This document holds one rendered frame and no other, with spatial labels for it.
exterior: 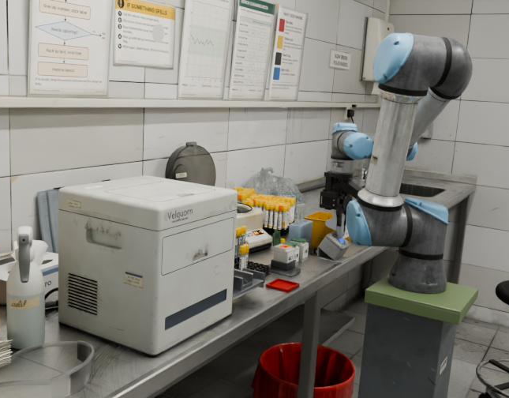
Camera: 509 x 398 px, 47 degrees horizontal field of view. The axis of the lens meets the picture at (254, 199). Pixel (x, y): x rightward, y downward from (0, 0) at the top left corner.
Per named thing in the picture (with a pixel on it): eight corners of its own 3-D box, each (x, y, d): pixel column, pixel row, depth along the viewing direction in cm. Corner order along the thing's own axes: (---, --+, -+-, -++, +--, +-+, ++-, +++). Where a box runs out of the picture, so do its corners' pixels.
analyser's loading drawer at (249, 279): (220, 310, 135) (221, 289, 134) (196, 304, 138) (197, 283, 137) (264, 287, 153) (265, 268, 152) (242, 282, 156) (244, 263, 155)
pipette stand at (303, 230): (302, 257, 189) (305, 227, 187) (282, 253, 192) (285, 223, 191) (314, 250, 198) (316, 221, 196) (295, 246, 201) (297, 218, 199)
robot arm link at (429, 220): (453, 256, 153) (459, 204, 151) (404, 254, 150) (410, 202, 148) (431, 244, 164) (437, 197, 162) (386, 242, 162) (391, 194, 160)
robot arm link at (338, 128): (338, 123, 177) (329, 122, 185) (334, 160, 179) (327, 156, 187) (362, 125, 178) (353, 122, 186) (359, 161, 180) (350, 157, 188)
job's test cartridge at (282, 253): (286, 270, 170) (287, 249, 169) (272, 267, 173) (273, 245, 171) (293, 267, 173) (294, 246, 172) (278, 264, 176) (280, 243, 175)
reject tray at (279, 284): (287, 292, 156) (288, 290, 156) (265, 287, 159) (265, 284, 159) (299, 286, 162) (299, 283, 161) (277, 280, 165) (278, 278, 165)
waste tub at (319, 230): (337, 252, 198) (340, 223, 196) (301, 245, 204) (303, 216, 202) (350, 244, 209) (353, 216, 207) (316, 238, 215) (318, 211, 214)
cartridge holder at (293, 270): (291, 277, 169) (292, 264, 168) (264, 270, 173) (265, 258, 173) (300, 272, 173) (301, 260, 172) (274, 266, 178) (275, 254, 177)
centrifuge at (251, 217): (233, 258, 183) (236, 219, 181) (169, 238, 202) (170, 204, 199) (280, 245, 202) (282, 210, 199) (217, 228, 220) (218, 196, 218)
